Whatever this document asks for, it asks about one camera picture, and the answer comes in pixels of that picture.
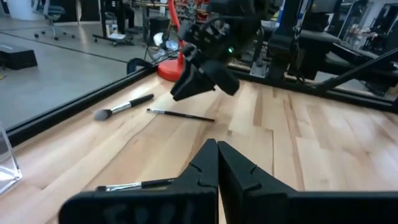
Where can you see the fluffy grey powder brush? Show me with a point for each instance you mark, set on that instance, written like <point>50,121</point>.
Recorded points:
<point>124,106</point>

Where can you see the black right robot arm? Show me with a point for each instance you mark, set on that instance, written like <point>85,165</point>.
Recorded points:
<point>314,46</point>

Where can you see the small black makeup brush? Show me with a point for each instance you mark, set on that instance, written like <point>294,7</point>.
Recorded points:
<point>124,187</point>

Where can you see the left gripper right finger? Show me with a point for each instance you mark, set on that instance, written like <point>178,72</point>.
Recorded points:
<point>245,183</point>

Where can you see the grey metal bracket plate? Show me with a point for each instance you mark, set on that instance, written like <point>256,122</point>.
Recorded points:
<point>258,70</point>

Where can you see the black aluminium table frame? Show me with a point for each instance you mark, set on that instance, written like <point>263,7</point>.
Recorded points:
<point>77,102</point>

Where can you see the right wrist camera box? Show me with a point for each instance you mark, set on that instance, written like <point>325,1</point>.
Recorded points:
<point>205,39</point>

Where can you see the low wheeled dolly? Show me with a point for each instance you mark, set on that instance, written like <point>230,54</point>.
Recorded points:
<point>116,37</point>

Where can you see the thin black eyeliner brush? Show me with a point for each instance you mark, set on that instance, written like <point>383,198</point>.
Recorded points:
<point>180,114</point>

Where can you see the black floor box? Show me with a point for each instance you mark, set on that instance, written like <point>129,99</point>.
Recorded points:
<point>18,59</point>

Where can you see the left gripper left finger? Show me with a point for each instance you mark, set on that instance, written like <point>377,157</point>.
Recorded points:
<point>205,171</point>

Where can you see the grey office chair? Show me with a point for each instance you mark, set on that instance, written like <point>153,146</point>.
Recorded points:
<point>53,12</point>

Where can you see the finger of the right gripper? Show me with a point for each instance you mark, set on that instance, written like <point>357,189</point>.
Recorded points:
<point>208,82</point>
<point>188,84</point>

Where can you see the clear acrylic organizer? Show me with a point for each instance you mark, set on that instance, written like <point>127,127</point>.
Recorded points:
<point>9,168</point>

